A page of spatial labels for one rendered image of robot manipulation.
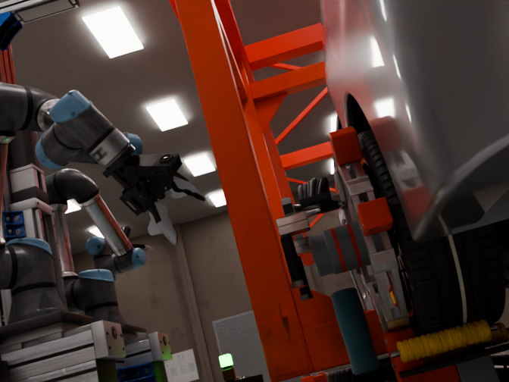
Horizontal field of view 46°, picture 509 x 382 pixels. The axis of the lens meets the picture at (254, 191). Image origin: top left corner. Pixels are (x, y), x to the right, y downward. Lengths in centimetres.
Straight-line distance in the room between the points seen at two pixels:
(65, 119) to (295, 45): 443
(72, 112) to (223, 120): 140
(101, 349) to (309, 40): 431
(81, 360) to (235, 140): 122
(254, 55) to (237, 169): 315
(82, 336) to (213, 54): 148
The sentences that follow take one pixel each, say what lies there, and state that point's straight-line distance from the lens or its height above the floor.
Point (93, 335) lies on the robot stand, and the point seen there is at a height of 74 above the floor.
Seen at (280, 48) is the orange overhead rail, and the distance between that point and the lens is 551.
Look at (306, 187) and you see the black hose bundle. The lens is 174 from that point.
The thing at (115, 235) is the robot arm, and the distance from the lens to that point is 237.
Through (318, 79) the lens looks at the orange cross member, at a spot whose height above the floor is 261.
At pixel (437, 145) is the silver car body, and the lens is 106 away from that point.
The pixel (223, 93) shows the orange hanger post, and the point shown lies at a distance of 257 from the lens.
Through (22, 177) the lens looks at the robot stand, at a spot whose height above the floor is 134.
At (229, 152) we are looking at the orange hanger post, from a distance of 247.
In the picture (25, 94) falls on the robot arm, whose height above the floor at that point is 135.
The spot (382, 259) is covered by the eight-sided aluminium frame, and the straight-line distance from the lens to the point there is 160.
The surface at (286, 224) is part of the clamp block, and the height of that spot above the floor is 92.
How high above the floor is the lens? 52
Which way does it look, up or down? 18 degrees up
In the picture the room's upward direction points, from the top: 15 degrees counter-clockwise
